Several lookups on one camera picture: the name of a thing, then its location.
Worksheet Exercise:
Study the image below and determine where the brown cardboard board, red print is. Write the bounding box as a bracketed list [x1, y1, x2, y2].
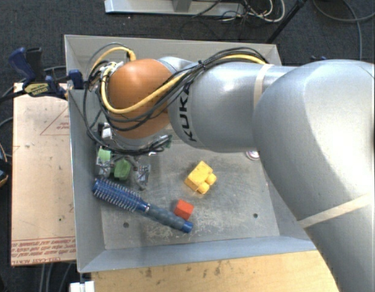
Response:
[10, 82, 77, 267]

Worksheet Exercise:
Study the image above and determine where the red cube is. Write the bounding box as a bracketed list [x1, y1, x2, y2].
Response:
[173, 199, 195, 221]

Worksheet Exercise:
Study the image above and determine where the blue hairbrush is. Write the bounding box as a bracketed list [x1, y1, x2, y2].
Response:
[91, 178, 194, 234]

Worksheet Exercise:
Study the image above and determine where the black cylinder on white bracket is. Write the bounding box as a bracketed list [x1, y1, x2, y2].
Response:
[97, 121, 114, 140]

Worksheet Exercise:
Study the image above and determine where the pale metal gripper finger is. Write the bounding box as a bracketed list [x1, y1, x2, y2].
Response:
[94, 158, 112, 178]
[132, 162, 152, 192]

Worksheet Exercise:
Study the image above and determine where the yellow toy building block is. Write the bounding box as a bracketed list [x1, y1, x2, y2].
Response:
[184, 160, 218, 195]

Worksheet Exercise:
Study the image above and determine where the grey metal bin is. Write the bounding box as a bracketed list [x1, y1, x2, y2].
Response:
[64, 34, 317, 274]

